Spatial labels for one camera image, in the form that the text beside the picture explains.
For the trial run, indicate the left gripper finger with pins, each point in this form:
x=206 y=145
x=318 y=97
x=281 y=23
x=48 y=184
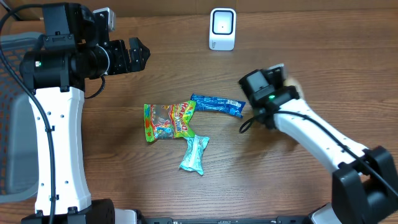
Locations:
x=138 y=49
x=138 y=62

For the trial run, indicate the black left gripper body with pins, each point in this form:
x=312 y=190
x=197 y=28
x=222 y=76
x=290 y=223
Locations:
x=119 y=62

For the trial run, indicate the green Haribo candy bag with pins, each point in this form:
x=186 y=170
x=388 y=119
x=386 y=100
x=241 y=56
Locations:
x=168 y=121

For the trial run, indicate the blue snack packet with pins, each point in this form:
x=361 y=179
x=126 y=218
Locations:
x=224 y=105

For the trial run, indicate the teal white snack packet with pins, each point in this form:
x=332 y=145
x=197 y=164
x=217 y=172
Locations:
x=192 y=160

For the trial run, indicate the beige cookie pouch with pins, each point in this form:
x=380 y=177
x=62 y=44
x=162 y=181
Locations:
x=291 y=81

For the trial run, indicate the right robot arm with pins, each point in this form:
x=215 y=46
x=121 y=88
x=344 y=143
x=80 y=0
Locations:
x=364 y=181

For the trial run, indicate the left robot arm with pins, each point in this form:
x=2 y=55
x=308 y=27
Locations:
x=75 y=47

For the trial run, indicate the white barcode scanner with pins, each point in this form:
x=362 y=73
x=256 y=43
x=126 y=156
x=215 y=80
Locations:
x=222 y=32

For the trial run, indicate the grey plastic basket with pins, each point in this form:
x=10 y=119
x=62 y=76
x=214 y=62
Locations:
x=19 y=162

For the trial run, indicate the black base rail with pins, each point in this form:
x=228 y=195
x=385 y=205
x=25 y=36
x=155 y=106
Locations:
x=276 y=220

